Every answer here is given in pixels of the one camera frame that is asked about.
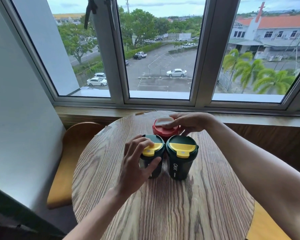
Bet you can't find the person's right hand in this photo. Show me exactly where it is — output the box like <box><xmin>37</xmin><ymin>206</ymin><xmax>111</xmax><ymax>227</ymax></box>
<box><xmin>164</xmin><ymin>112</ymin><xmax>215</xmax><ymax>137</ymax></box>

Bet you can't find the person's left hand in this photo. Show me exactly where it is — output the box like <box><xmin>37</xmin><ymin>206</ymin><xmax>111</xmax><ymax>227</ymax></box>
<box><xmin>115</xmin><ymin>136</ymin><xmax>163</xmax><ymax>195</ymax></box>

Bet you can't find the green cup with yellow lid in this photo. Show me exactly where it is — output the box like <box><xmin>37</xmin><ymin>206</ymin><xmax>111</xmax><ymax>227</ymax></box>
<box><xmin>166</xmin><ymin>134</ymin><xmax>199</xmax><ymax>181</ymax></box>
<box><xmin>139</xmin><ymin>134</ymin><xmax>166</xmax><ymax>180</ymax></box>

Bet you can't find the red cup with white lid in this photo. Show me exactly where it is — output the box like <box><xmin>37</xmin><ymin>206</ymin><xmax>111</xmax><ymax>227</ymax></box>
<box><xmin>152</xmin><ymin>116</ymin><xmax>183</xmax><ymax>138</ymax></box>

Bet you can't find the person's right forearm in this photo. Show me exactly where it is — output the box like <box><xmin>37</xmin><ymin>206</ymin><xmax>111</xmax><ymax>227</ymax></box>
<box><xmin>207</xmin><ymin>117</ymin><xmax>300</xmax><ymax>240</ymax></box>

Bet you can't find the person's left forearm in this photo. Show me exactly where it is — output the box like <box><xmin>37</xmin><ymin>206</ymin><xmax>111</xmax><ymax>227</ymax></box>
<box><xmin>62</xmin><ymin>183</ymin><xmax>140</xmax><ymax>240</ymax></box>

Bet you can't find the wooden window ledge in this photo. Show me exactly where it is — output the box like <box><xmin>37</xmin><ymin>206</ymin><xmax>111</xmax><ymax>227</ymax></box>
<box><xmin>53</xmin><ymin>105</ymin><xmax>300</xmax><ymax>131</ymax></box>

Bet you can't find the wooden chair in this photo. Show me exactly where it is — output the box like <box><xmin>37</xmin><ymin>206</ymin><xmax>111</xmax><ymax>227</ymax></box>
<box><xmin>47</xmin><ymin>121</ymin><xmax>106</xmax><ymax>210</ymax></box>
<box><xmin>246</xmin><ymin>201</ymin><xmax>293</xmax><ymax>240</ymax></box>

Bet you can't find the cluster of palm trees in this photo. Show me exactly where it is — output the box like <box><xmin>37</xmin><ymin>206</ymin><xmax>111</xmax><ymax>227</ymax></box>
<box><xmin>221</xmin><ymin>48</ymin><xmax>296</xmax><ymax>95</ymax></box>

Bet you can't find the large green tree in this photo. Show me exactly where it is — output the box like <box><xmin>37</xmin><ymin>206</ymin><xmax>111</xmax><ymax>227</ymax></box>
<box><xmin>118</xmin><ymin>5</ymin><xmax>165</xmax><ymax>47</ymax></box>
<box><xmin>58</xmin><ymin>22</ymin><xmax>99</xmax><ymax>66</ymax></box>

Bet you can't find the white building with orange roof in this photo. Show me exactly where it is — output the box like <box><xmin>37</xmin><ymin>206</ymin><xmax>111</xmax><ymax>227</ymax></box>
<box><xmin>227</xmin><ymin>2</ymin><xmax>300</xmax><ymax>60</ymax></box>

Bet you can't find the dark green board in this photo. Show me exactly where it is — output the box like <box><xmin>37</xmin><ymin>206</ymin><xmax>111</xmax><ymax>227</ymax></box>
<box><xmin>0</xmin><ymin>183</ymin><xmax>67</xmax><ymax>240</ymax></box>

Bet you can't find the yellow roofed building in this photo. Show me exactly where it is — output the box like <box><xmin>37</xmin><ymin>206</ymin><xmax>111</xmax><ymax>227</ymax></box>
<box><xmin>52</xmin><ymin>13</ymin><xmax>86</xmax><ymax>26</ymax></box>

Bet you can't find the grey metal window frame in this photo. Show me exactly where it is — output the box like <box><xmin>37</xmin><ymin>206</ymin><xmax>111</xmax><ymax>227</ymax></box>
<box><xmin>0</xmin><ymin>0</ymin><xmax>300</xmax><ymax>113</ymax></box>

